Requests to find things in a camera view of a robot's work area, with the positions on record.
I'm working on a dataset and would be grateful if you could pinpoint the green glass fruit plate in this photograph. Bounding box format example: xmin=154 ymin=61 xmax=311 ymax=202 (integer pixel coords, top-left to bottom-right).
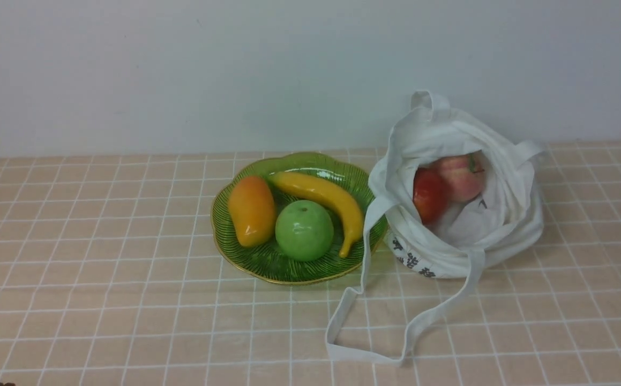
xmin=211 ymin=152 xmax=374 ymax=285

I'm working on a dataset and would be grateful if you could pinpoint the pink peach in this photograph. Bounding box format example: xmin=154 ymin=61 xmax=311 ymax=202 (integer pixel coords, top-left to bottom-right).
xmin=433 ymin=152 xmax=486 ymax=203

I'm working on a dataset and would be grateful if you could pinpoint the yellow banana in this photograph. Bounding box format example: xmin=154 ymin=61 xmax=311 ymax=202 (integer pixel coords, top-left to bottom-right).
xmin=268 ymin=172 xmax=364 ymax=258

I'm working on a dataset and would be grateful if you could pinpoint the orange yellow mango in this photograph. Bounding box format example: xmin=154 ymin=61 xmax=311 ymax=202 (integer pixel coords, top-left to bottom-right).
xmin=228 ymin=175 xmax=277 ymax=248

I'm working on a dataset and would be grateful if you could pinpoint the red apple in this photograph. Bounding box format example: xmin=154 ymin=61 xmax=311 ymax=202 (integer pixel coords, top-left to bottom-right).
xmin=412 ymin=168 xmax=450 ymax=226

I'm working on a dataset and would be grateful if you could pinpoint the green apple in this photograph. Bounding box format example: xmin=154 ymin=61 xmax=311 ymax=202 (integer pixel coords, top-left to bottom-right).
xmin=274 ymin=200 xmax=334 ymax=262

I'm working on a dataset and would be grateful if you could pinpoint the white cloth tote bag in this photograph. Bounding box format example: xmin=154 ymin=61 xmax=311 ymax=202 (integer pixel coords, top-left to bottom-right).
xmin=325 ymin=90 xmax=545 ymax=366

